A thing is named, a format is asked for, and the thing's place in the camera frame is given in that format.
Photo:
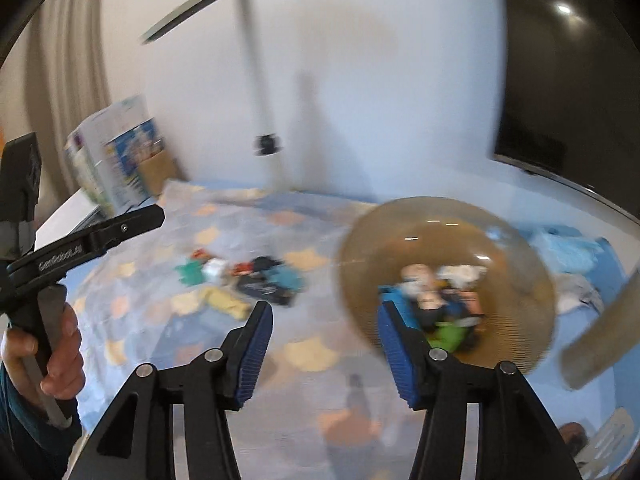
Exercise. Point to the beige curtain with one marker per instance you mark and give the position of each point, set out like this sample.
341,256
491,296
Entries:
55,60

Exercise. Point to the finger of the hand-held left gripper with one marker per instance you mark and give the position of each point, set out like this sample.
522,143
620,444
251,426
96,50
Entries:
135,221

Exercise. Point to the slotted metal stand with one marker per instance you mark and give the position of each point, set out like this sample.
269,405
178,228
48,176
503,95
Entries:
607,440

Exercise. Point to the grey tumbler with white lid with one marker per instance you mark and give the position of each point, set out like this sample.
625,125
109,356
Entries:
600,330

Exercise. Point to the light blue crumpled cloth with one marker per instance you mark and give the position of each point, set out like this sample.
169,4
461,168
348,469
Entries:
565,255

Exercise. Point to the person's left forearm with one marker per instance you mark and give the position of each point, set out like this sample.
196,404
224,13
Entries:
25,435

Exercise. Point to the small white box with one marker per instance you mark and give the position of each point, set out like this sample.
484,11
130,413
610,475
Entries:
215,267

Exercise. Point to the amber ribbed glass bowl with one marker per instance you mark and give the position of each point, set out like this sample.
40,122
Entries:
450,240

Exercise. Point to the black wall television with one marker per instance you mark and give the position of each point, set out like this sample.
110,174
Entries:
565,60

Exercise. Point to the stack of white papers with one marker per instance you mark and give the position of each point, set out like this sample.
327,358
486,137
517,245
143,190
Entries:
70,215

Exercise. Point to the person's left hand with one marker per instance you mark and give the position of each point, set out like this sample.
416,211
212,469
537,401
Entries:
62,345

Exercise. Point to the white desk lamp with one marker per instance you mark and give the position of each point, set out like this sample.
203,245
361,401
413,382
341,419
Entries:
255,85

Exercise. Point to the brown pen holder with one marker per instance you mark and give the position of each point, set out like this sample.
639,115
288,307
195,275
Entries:
160,175

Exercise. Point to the fan-patterned tablecloth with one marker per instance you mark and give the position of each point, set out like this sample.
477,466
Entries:
300,410

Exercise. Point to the light blue rubber toy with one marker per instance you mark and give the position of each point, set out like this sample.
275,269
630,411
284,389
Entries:
290,280

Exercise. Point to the pink cardboard box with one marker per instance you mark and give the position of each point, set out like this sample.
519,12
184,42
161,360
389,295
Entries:
470,302

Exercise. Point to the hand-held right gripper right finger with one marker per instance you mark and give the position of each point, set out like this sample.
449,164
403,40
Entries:
400,355

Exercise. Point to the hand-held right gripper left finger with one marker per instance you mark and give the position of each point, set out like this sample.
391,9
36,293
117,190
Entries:
250,355

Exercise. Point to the round brown coaster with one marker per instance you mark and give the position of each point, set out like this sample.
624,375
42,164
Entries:
575,437

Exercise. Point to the black card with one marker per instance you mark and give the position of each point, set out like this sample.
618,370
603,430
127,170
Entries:
260,288

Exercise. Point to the blue tube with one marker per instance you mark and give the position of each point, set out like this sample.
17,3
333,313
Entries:
395,296

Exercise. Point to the row of colourful books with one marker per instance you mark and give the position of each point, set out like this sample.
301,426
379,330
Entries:
115,150

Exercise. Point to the teal green rubber toy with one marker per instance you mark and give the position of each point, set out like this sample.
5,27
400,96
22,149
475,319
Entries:
190,272

